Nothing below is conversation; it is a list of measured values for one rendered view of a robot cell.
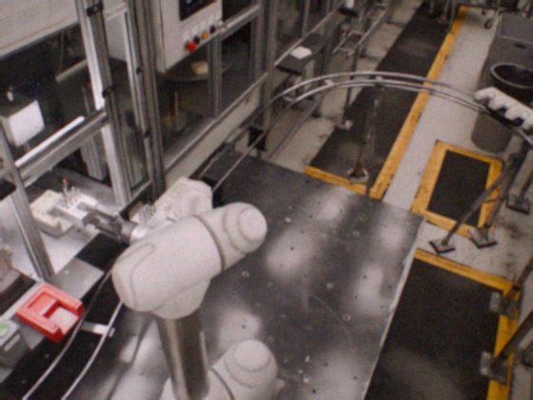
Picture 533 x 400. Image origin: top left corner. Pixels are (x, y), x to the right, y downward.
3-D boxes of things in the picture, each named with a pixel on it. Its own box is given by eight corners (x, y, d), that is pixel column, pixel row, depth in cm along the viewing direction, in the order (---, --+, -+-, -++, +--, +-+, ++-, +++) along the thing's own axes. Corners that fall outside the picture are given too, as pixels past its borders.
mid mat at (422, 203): (489, 245, 303) (490, 244, 302) (407, 215, 320) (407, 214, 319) (503, 161, 371) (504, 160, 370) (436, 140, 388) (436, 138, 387)
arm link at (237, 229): (229, 197, 113) (179, 221, 107) (264, 183, 97) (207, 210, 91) (252, 249, 114) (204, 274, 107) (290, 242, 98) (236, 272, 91)
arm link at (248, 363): (286, 392, 150) (291, 357, 135) (238, 426, 141) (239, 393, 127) (254, 354, 159) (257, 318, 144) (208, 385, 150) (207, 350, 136)
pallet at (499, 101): (470, 106, 277) (476, 90, 271) (485, 100, 283) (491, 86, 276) (523, 138, 255) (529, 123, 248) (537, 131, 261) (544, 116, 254)
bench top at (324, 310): (298, 573, 122) (299, 570, 119) (6, 392, 153) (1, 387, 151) (424, 222, 224) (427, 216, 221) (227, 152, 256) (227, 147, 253)
